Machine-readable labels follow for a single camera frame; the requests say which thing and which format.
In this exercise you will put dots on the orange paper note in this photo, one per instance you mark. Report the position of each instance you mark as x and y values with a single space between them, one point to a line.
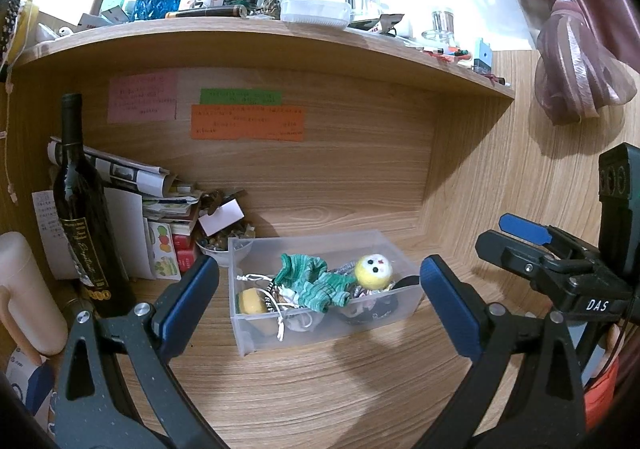
247 123

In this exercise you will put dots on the white card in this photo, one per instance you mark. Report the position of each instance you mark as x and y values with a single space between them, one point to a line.
221 218

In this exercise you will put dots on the rolled newspaper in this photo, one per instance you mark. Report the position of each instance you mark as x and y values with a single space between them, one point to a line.
125 169

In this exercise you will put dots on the black white face mask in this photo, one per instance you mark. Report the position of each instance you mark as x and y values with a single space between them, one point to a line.
372 311

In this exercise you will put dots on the dark pen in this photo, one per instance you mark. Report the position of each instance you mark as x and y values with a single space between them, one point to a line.
205 12

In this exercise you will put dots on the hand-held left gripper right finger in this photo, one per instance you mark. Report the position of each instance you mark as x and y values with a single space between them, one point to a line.
445 301

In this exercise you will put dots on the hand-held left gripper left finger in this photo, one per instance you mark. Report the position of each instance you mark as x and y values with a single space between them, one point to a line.
192 299

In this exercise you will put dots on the black binder clip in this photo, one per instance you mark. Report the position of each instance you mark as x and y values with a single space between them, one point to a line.
377 23

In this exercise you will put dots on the pale pink flask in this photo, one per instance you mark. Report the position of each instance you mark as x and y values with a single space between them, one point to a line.
27 294

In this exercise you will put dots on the small glass jar with lid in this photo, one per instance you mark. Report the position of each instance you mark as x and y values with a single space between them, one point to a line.
440 26

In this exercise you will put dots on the small bowl of stones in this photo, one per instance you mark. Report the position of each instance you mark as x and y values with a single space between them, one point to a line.
220 246

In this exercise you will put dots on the white handwritten paper slip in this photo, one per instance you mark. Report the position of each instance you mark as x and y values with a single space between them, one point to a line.
47 234

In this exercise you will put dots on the yellow green sponge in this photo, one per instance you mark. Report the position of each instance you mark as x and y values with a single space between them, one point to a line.
251 301

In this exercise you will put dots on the white paper sheet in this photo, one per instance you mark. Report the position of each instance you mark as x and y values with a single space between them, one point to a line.
125 234

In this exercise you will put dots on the stack of books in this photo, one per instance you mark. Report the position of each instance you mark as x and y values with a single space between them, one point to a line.
172 209

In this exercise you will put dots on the wooden shelf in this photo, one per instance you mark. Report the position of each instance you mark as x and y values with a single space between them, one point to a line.
280 41

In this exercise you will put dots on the blue white box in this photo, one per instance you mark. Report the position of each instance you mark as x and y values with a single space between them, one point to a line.
35 386

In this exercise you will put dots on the clear plastic storage box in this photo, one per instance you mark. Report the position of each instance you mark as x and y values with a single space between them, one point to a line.
320 246

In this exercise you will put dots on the pink striped curtain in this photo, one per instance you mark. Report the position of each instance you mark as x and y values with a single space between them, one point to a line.
575 29

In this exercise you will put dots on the green paper note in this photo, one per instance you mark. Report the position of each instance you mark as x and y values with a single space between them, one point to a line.
240 96

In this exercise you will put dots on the dark wine bottle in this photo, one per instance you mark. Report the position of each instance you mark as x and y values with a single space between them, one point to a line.
82 209

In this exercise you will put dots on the green knit sock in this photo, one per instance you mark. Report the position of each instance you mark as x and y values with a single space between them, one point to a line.
315 286

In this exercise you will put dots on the fruit print box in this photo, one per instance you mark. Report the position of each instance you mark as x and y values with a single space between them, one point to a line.
162 251

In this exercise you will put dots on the pink paper note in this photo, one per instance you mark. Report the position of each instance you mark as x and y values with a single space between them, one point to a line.
142 96

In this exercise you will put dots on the red box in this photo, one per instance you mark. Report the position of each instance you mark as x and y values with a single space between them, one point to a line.
186 254

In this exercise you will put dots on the white plastic container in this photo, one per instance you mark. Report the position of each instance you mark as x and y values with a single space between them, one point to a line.
315 11

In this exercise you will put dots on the yellow plush ball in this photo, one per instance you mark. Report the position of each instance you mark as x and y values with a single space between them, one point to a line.
374 271

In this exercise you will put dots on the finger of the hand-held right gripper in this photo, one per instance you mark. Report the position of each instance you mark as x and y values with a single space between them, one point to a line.
525 228
510 256

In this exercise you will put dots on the woven basket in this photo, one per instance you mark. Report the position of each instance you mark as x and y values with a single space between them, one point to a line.
15 24

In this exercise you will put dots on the blue white sharpener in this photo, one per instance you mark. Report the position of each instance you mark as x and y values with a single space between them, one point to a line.
483 55

